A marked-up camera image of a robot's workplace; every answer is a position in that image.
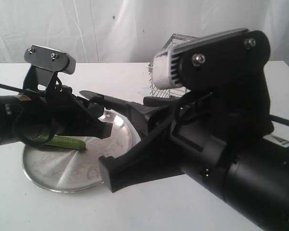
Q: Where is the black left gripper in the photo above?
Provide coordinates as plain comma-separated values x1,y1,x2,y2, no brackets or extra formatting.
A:
33,86,112,142

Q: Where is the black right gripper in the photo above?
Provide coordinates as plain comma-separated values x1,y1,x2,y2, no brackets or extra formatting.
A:
99,92,231,193

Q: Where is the black handled knife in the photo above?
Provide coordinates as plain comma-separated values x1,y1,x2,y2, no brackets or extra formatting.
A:
79,90,105,104

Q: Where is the green cucumber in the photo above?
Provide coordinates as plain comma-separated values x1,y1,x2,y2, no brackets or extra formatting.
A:
33,135,86,152

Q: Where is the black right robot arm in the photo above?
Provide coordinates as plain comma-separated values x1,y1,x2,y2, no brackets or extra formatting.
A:
99,92,289,231

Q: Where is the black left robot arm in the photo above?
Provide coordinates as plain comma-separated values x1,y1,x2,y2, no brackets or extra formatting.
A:
0,86,112,146

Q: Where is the round steel plate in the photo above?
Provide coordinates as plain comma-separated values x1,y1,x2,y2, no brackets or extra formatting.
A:
22,110,141,193

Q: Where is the white backdrop curtain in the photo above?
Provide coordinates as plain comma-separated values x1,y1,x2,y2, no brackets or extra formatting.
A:
0,0,289,65

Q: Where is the chrome wire utensil rack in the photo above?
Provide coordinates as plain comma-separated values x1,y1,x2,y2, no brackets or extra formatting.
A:
148,34,198,100

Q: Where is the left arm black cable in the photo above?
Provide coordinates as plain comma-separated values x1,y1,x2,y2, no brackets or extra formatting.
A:
0,77,63,148

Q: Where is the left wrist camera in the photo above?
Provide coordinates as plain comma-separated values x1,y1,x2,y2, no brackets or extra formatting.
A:
23,45,76,95

